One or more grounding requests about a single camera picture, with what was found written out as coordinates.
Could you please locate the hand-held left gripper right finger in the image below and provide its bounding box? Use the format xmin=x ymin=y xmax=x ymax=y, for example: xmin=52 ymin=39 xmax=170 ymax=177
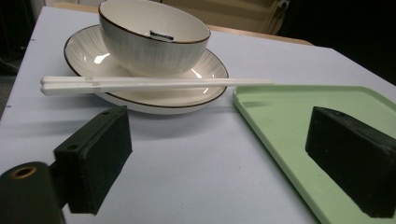
xmin=304 ymin=105 xmax=396 ymax=218

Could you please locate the white ribbed plate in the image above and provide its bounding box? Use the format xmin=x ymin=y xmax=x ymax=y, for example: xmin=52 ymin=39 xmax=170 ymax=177
xmin=63 ymin=24 xmax=230 ymax=116

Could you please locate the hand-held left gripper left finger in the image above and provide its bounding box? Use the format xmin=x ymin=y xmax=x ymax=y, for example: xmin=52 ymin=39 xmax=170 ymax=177
xmin=49 ymin=105 xmax=134 ymax=216

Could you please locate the white ribbed bowl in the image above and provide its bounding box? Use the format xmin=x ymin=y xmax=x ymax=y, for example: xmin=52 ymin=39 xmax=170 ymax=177
xmin=98 ymin=0 xmax=212 ymax=77

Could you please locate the white chopstick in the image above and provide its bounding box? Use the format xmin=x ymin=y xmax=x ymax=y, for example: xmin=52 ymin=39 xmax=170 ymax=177
xmin=39 ymin=76 xmax=250 ymax=86
xmin=40 ymin=78 xmax=276 ymax=97

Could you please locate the green tray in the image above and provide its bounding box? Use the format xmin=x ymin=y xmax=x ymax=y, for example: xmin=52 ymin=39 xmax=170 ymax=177
xmin=233 ymin=84 xmax=396 ymax=224

